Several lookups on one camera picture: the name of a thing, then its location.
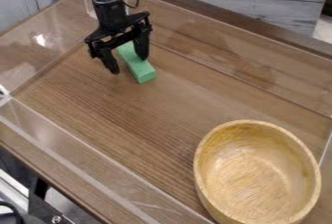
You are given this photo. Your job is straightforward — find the clear acrylic corner bracket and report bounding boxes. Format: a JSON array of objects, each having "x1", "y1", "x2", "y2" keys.
[{"x1": 84, "y1": 0, "x2": 98, "y2": 19}]

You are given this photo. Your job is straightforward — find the black table leg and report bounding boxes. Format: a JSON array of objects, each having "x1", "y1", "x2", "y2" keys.
[{"x1": 28, "y1": 177, "x2": 51, "y2": 201}]

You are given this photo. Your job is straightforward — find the green rectangular block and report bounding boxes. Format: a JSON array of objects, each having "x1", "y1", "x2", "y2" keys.
[{"x1": 116, "y1": 42, "x2": 156, "y2": 84}]

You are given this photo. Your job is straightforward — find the brown wooden bowl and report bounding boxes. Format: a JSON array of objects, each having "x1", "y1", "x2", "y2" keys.
[{"x1": 193, "y1": 119, "x2": 321, "y2": 224}]

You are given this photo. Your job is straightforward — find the black cable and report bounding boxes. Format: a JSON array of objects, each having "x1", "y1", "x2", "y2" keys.
[{"x1": 0, "y1": 200, "x2": 23, "y2": 224}]

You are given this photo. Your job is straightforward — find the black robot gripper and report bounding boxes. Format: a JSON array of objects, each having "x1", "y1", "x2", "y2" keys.
[{"x1": 84, "y1": 0, "x2": 151, "y2": 75}]

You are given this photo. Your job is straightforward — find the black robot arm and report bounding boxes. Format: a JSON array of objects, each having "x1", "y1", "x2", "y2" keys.
[{"x1": 84, "y1": 0, "x2": 151, "y2": 75}]

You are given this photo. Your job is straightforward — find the black metal base with screw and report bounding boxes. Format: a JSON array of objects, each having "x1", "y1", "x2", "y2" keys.
[{"x1": 23, "y1": 198, "x2": 75, "y2": 224}]

